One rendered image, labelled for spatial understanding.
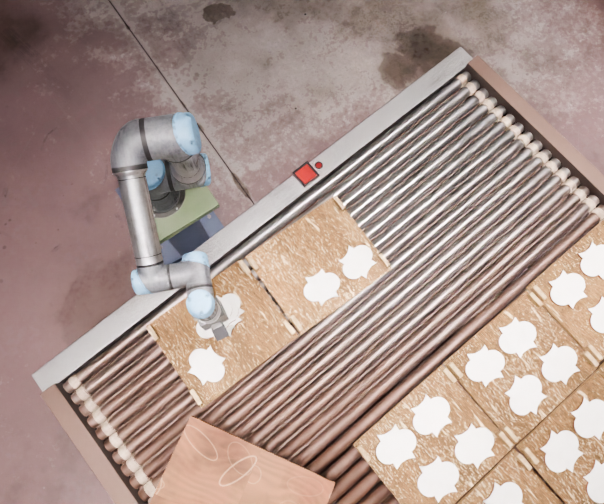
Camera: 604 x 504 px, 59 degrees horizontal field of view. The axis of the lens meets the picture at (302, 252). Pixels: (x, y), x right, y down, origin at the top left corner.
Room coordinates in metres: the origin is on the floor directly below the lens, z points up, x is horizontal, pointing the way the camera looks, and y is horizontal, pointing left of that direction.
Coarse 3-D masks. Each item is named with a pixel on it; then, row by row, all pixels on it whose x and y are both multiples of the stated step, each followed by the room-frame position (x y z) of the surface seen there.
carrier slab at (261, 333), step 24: (216, 288) 0.36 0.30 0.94; (240, 288) 0.37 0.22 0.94; (168, 312) 0.27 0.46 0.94; (264, 312) 0.28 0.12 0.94; (168, 336) 0.19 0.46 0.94; (192, 336) 0.19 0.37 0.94; (240, 336) 0.20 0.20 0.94; (264, 336) 0.20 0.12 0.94; (288, 336) 0.20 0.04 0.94; (240, 360) 0.11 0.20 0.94; (264, 360) 0.12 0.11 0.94; (192, 384) 0.03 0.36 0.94; (216, 384) 0.03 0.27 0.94
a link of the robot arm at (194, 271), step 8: (184, 256) 0.38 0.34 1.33; (192, 256) 0.38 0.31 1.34; (200, 256) 0.38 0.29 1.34; (176, 264) 0.35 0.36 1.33; (184, 264) 0.35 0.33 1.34; (192, 264) 0.35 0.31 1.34; (200, 264) 0.35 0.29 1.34; (208, 264) 0.36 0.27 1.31; (176, 272) 0.33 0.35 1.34; (184, 272) 0.33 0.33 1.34; (192, 272) 0.33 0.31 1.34; (200, 272) 0.33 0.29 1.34; (208, 272) 0.34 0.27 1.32; (176, 280) 0.30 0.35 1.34; (184, 280) 0.31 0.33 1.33; (192, 280) 0.31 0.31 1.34; (200, 280) 0.31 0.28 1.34; (208, 280) 0.31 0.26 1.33; (176, 288) 0.29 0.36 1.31; (192, 288) 0.28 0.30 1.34
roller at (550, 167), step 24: (552, 168) 0.89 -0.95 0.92; (528, 192) 0.79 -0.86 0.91; (456, 240) 0.59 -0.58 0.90; (432, 264) 0.49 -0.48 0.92; (408, 288) 0.39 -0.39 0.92; (384, 312) 0.30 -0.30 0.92; (360, 336) 0.22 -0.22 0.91; (288, 384) 0.04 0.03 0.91; (264, 408) -0.04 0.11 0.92; (240, 432) -0.12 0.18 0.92
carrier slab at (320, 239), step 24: (312, 216) 0.65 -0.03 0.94; (336, 216) 0.65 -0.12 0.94; (288, 240) 0.55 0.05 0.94; (312, 240) 0.56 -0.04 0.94; (336, 240) 0.56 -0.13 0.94; (360, 240) 0.56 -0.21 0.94; (264, 264) 0.46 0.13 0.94; (288, 264) 0.46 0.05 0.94; (312, 264) 0.47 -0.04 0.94; (336, 264) 0.47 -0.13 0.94; (288, 288) 0.37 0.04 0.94; (360, 288) 0.38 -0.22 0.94; (288, 312) 0.29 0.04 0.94; (312, 312) 0.29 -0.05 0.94
